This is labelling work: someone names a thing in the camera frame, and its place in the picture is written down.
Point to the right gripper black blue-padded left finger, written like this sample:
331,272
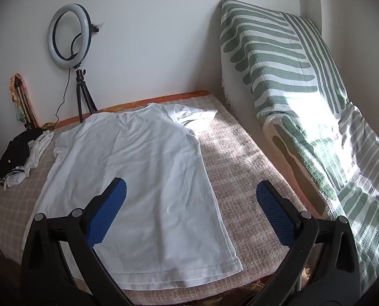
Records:
59,264

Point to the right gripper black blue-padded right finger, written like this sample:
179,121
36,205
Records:
321,266

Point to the white t-shirt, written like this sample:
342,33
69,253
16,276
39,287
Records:
169,232

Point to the beige checkered bed cover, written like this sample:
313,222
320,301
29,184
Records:
234,164

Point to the white garment under pile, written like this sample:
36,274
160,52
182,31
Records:
37,149

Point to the black folded garment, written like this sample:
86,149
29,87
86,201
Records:
18,151

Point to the orange patterned bed sheet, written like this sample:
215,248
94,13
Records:
134,104

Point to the silver folded tripod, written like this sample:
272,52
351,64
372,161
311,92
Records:
31,123

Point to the colourful scarf on tripod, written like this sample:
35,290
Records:
20,116

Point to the black mini tripod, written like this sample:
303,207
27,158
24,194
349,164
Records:
83,92

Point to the green white striped blanket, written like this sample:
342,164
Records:
299,106

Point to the white ring light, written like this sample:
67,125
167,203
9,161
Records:
69,35

